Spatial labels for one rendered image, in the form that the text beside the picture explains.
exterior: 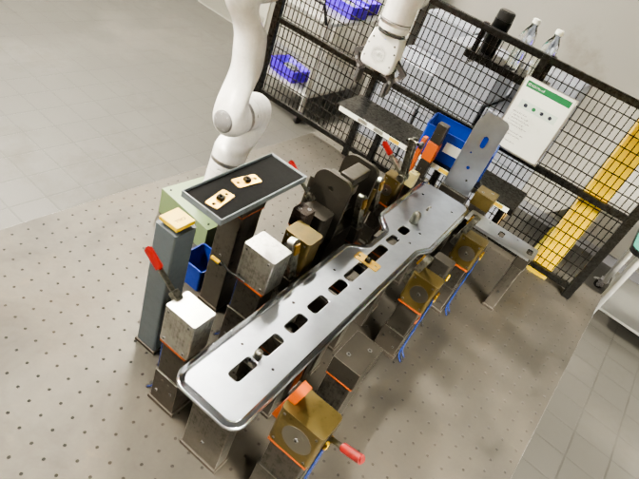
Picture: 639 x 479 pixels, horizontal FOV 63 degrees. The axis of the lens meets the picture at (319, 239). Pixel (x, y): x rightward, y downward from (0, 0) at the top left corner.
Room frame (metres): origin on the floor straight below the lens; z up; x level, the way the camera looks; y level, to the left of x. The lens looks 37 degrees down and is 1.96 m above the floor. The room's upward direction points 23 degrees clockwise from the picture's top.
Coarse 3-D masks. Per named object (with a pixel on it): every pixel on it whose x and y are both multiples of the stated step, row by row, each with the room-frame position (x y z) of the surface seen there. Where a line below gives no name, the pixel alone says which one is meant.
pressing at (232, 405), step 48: (432, 192) 1.86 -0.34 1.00; (384, 240) 1.42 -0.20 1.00; (432, 240) 1.53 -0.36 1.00; (288, 288) 1.03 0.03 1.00; (384, 288) 1.20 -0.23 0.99; (240, 336) 0.81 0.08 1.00; (288, 336) 0.87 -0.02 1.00; (336, 336) 0.95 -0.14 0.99; (192, 384) 0.65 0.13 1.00; (240, 384) 0.69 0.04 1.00
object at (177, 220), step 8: (176, 208) 0.97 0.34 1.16; (160, 216) 0.92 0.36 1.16; (168, 216) 0.93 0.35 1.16; (176, 216) 0.94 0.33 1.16; (184, 216) 0.95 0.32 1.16; (168, 224) 0.91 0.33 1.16; (176, 224) 0.91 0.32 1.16; (184, 224) 0.92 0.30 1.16; (192, 224) 0.95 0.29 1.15; (176, 232) 0.90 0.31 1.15
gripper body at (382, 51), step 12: (372, 36) 1.45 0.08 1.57; (384, 36) 1.43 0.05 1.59; (396, 36) 1.43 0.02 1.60; (372, 48) 1.44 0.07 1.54; (384, 48) 1.43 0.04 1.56; (396, 48) 1.42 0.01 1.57; (372, 60) 1.44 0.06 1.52; (384, 60) 1.42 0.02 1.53; (396, 60) 1.42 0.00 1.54; (384, 72) 1.42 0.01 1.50
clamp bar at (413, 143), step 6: (414, 138) 1.77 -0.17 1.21; (408, 144) 1.75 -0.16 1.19; (414, 144) 1.75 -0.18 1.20; (420, 144) 1.75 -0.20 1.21; (408, 150) 1.75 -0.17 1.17; (414, 150) 1.77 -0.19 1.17; (408, 156) 1.75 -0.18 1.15; (408, 162) 1.74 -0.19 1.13; (402, 168) 1.75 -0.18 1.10; (408, 168) 1.77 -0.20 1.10; (402, 174) 1.74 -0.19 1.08
